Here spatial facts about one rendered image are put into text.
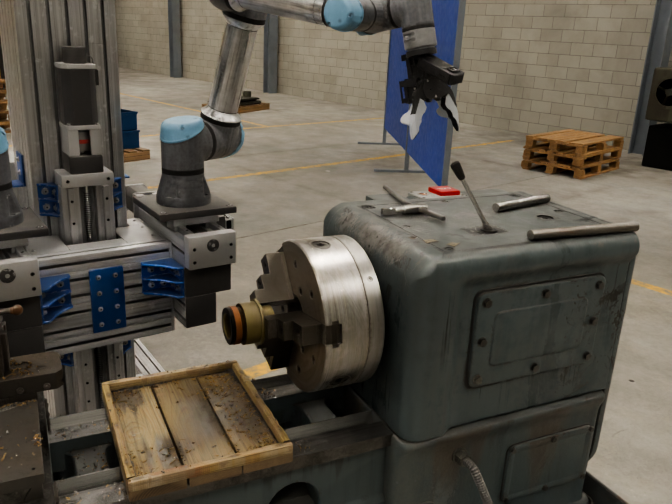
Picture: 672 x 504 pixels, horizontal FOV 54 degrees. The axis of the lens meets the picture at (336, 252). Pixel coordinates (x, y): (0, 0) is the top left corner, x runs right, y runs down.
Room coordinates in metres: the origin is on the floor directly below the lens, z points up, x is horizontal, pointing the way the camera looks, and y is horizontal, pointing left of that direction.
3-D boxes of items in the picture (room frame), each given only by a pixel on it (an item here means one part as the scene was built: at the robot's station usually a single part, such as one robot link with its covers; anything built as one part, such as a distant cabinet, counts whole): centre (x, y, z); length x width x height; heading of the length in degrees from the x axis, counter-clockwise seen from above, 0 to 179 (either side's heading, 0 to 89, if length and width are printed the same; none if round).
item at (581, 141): (8.87, -3.10, 0.22); 1.25 x 0.86 x 0.44; 136
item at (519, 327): (1.47, -0.32, 1.06); 0.59 x 0.48 x 0.39; 116
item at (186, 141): (1.83, 0.43, 1.33); 0.13 x 0.12 x 0.14; 149
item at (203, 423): (1.15, 0.28, 0.89); 0.36 x 0.30 x 0.04; 26
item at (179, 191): (1.82, 0.44, 1.21); 0.15 x 0.15 x 0.10
